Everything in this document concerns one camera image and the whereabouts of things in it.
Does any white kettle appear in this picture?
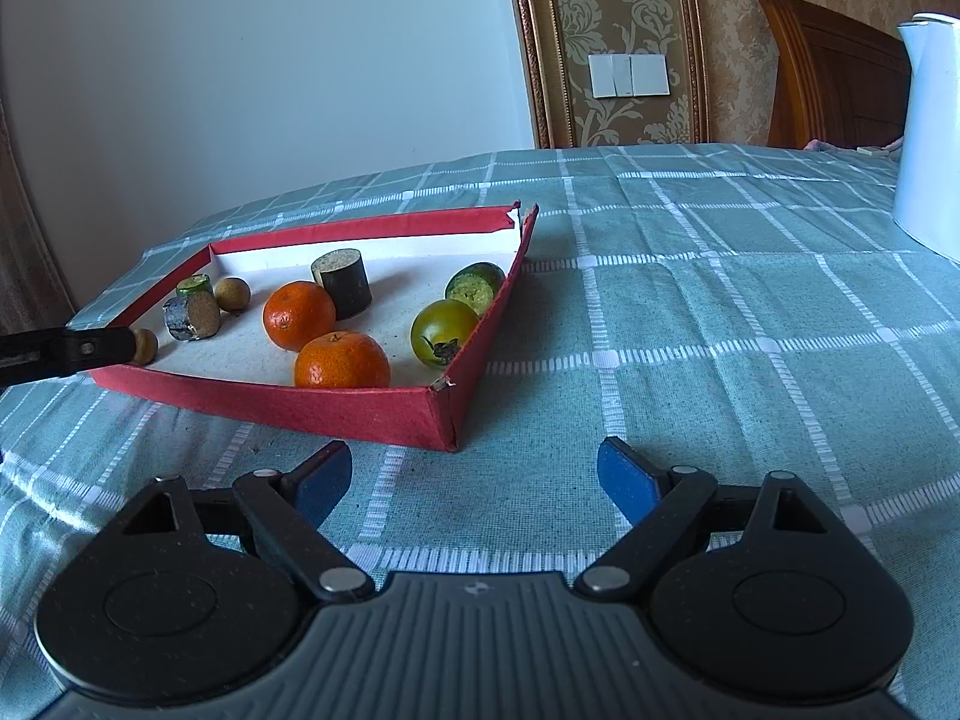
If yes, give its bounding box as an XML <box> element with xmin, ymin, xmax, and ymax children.
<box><xmin>891</xmin><ymin>13</ymin><xmax>960</xmax><ymax>265</ymax></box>

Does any wooden headboard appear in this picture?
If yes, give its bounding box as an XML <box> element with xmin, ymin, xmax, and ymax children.
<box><xmin>754</xmin><ymin>0</ymin><xmax>912</xmax><ymax>151</ymax></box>

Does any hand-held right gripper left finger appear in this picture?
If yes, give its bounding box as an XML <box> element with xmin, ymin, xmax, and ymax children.
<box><xmin>121</xmin><ymin>441</ymin><xmax>376</xmax><ymax>602</ymax></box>

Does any green tomato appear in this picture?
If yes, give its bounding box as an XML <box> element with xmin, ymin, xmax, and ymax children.
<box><xmin>410</xmin><ymin>298</ymin><xmax>481</xmax><ymax>369</ymax></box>

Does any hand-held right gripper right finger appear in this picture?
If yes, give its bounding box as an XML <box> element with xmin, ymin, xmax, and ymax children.
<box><xmin>574</xmin><ymin>435</ymin><xmax>837</xmax><ymax>602</ymax></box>

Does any gold framed wallpaper panel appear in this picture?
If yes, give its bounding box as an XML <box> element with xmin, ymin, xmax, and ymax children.
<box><xmin>501</xmin><ymin>0</ymin><xmax>712</xmax><ymax>149</ymax></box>

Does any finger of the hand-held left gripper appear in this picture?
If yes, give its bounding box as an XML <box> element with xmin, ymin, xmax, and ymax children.
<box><xmin>0</xmin><ymin>326</ymin><xmax>140</xmax><ymax>389</ymax></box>

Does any small cucumber piece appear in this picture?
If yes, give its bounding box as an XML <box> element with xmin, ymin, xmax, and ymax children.
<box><xmin>445</xmin><ymin>262</ymin><xmax>507</xmax><ymax>316</ymax></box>

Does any orange mandarin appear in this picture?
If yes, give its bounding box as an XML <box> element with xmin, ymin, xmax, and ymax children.
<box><xmin>262</xmin><ymin>281</ymin><xmax>337</xmax><ymax>352</ymax></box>
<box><xmin>294</xmin><ymin>331</ymin><xmax>392</xmax><ymax>389</ymax></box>

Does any green checked tablecloth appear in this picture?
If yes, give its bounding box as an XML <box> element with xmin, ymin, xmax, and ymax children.
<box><xmin>0</xmin><ymin>142</ymin><xmax>960</xmax><ymax>720</ymax></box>

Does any pink cloth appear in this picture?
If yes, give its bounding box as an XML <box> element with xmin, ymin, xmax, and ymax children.
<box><xmin>801</xmin><ymin>136</ymin><xmax>901</xmax><ymax>158</ymax></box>

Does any red cardboard box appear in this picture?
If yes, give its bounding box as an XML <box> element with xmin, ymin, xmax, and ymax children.
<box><xmin>88</xmin><ymin>202</ymin><xmax>539</xmax><ymax>453</ymax></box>

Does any white wall switch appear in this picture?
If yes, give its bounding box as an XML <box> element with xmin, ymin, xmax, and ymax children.
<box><xmin>587</xmin><ymin>52</ymin><xmax>670</xmax><ymax>98</ymax></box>

